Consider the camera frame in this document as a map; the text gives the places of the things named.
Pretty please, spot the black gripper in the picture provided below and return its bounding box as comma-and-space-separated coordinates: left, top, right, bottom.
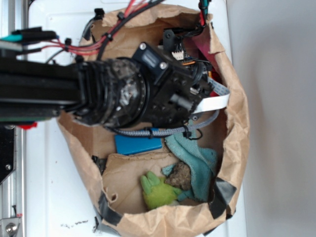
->
132, 28, 213, 128

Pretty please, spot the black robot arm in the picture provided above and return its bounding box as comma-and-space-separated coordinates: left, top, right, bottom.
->
0, 27, 214, 129

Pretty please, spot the crumpled red cloth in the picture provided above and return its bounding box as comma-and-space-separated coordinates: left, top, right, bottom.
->
192, 28, 225, 97

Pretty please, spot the blue wooden block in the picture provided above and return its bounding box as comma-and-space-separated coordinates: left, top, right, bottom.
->
115, 130, 162, 155

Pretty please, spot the teal microfiber cloth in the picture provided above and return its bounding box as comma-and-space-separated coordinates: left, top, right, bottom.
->
164, 130, 218, 202

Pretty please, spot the brown rock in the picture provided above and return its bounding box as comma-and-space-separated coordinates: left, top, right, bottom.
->
165, 162, 191, 191

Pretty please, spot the brown paper bag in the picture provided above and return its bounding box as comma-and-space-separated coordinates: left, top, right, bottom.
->
58, 6, 250, 237

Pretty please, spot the green plush toy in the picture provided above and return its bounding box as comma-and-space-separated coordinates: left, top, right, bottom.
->
140, 171, 182, 210

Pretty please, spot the white flat ribbon cable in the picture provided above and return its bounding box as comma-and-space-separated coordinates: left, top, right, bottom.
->
190, 76, 231, 116

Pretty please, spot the grey braided cable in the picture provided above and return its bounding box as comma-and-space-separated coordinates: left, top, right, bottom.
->
106, 108, 220, 139

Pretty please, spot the red and black wire bundle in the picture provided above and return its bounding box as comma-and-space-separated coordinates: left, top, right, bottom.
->
44, 0, 210, 62

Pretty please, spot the black metal bracket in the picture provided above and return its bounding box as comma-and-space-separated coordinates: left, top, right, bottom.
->
0, 125, 16, 185

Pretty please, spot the aluminium frame rail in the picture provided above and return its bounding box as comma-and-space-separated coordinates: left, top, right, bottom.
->
0, 0, 28, 237

